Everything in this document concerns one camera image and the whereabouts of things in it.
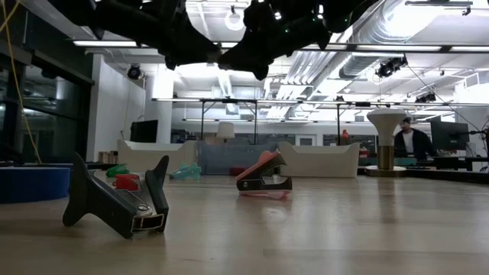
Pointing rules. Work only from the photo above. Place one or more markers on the black aluminium rig frame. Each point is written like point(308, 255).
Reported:
point(95, 166)

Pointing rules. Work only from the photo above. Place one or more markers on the red bottle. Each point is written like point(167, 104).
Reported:
point(345, 136)

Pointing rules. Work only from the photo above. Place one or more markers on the white mushroom lamp brass base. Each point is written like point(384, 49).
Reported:
point(386, 122)

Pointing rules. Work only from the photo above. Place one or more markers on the mint staple remover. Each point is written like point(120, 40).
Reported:
point(186, 172)

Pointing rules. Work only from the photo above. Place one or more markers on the black background frame stand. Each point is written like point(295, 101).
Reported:
point(255, 122)

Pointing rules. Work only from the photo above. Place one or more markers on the dark blue tape roll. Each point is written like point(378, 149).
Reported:
point(30, 185)

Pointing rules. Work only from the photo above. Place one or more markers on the black ceiling camera cluster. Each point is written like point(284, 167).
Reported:
point(389, 68)

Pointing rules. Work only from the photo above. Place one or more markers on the overhead light bar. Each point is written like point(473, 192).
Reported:
point(114, 43)

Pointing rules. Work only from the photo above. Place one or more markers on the red mini stapler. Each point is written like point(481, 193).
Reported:
point(128, 183)
point(238, 170)

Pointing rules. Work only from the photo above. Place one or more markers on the grey translucent plastic bin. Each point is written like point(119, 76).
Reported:
point(221, 156)

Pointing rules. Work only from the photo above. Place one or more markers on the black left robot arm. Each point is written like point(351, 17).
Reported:
point(76, 11)

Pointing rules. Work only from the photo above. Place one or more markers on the wooden blocks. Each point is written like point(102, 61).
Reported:
point(108, 157)

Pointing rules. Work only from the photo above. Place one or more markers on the white plastic bin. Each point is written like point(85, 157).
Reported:
point(179, 153)
point(321, 160)

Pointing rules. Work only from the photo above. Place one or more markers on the dark glass partition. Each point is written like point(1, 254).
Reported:
point(46, 126)

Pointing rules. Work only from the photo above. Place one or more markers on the person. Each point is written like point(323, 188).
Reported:
point(412, 143)

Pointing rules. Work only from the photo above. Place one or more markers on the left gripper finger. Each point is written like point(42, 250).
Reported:
point(191, 46)

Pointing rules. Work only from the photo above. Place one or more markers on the pink staple remover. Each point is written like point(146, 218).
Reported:
point(254, 168)

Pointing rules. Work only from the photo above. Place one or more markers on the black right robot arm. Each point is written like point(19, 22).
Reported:
point(344, 15)

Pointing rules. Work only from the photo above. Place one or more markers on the white lampshade lamp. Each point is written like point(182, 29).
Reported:
point(225, 130)

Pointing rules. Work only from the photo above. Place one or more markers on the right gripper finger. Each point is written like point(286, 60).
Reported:
point(248, 55)

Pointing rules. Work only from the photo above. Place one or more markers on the black wall monitor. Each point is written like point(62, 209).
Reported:
point(144, 131)

